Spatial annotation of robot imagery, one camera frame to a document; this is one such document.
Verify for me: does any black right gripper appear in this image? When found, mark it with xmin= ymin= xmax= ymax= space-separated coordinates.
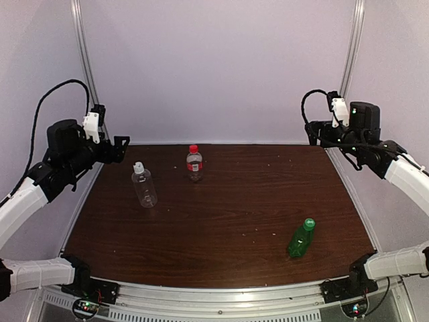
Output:
xmin=304 ymin=120 xmax=365 ymax=158

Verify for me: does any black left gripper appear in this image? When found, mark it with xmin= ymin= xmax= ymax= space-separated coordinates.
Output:
xmin=64 ymin=131 xmax=129 ymax=177

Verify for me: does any white flip bottle cap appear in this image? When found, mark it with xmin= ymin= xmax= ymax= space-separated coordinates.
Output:
xmin=133 ymin=162 xmax=145 ymax=174

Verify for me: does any clear plastic bottle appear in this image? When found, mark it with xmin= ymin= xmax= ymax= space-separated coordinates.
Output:
xmin=131 ymin=168 xmax=158 ymax=208

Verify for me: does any red bottle cap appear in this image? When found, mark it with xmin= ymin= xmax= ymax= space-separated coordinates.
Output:
xmin=189 ymin=145 xmax=198 ymax=154

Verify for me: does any red label water bottle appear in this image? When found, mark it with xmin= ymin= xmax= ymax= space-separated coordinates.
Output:
xmin=186 ymin=152 xmax=203 ymax=182

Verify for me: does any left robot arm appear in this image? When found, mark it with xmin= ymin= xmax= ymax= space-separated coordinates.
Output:
xmin=1 ymin=119 xmax=130 ymax=300

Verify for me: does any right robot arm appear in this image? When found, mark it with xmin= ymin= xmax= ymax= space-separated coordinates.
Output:
xmin=304 ymin=98 xmax=428 ymax=297

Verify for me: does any green plastic bottle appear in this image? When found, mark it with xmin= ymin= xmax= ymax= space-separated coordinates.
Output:
xmin=288 ymin=225 xmax=315 ymax=258

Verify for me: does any left circuit board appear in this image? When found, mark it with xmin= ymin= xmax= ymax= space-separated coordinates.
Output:
xmin=72 ymin=299 xmax=100 ymax=319

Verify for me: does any circuit board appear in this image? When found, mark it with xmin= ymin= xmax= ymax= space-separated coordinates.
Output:
xmin=72 ymin=299 xmax=100 ymax=319
xmin=341 ymin=300 xmax=368 ymax=319

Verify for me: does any right circuit board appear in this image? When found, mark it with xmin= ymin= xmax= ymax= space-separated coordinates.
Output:
xmin=341 ymin=300 xmax=368 ymax=319

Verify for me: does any right black braided cable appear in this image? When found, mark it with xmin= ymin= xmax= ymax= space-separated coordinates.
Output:
xmin=300 ymin=89 xmax=331 ymax=127

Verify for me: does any black braided cable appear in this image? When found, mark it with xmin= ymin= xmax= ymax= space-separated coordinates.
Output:
xmin=27 ymin=79 xmax=92 ymax=168
xmin=300 ymin=89 xmax=331 ymax=127

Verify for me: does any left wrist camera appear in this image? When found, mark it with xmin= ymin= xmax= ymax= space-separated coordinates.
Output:
xmin=82 ymin=104 xmax=106 ymax=144

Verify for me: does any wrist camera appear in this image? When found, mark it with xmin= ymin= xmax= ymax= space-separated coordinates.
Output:
xmin=326 ymin=91 xmax=349 ymax=128
xmin=82 ymin=104 xmax=106 ymax=144

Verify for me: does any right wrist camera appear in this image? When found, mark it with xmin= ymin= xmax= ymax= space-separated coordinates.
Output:
xmin=326 ymin=91 xmax=349 ymax=128

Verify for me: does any left black braided cable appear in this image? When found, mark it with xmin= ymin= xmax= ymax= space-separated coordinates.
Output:
xmin=27 ymin=79 xmax=92 ymax=168

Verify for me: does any right aluminium frame post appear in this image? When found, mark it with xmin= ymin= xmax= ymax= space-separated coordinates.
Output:
xmin=339 ymin=0 xmax=365 ymax=97

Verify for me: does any aluminium frame post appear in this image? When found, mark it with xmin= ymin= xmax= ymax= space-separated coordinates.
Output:
xmin=70 ymin=0 xmax=99 ymax=105
xmin=339 ymin=0 xmax=365 ymax=97

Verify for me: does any left aluminium frame post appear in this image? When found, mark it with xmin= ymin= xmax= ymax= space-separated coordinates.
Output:
xmin=70 ymin=0 xmax=99 ymax=105

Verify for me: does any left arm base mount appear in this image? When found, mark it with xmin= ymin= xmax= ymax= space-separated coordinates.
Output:
xmin=60 ymin=254 xmax=119 ymax=305

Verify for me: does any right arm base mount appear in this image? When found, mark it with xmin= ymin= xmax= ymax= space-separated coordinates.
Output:
xmin=320 ymin=253 xmax=378 ymax=304

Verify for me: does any front aluminium rail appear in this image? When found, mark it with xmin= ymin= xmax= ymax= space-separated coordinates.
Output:
xmin=33 ymin=280 xmax=410 ymax=322

